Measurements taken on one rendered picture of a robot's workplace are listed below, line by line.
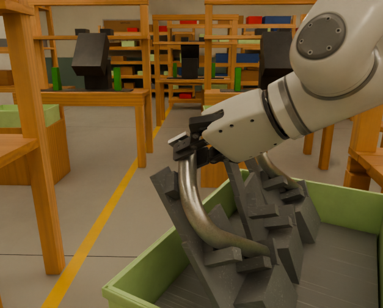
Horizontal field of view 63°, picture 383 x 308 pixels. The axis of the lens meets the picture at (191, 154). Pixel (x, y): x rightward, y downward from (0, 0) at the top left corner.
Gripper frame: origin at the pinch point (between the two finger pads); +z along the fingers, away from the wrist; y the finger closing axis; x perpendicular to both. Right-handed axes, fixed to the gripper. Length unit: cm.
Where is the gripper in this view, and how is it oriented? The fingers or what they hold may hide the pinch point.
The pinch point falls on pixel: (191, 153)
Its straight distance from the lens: 51.0
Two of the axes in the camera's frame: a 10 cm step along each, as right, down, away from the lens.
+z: -7.8, 3.6, 5.1
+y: -6.2, -4.4, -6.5
